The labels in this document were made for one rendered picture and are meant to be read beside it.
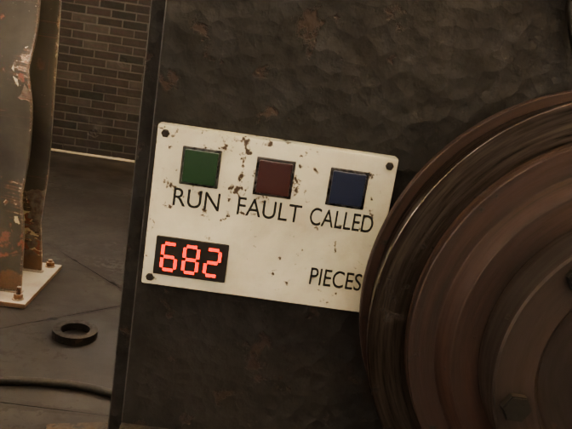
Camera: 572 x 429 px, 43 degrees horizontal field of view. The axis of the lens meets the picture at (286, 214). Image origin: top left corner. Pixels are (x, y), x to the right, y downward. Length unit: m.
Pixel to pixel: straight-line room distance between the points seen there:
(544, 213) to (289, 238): 0.28
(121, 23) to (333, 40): 6.13
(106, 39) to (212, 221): 6.15
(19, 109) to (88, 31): 3.63
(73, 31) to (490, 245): 6.46
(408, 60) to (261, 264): 0.27
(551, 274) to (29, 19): 2.92
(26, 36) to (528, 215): 2.87
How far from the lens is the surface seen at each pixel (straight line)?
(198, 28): 0.79
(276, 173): 0.78
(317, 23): 0.79
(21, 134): 3.39
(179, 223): 0.80
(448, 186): 0.67
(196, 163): 0.78
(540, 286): 0.62
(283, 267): 0.81
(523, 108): 0.74
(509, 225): 0.66
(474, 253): 0.67
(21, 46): 3.35
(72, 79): 7.00
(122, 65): 6.89
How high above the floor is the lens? 1.35
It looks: 14 degrees down
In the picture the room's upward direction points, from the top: 9 degrees clockwise
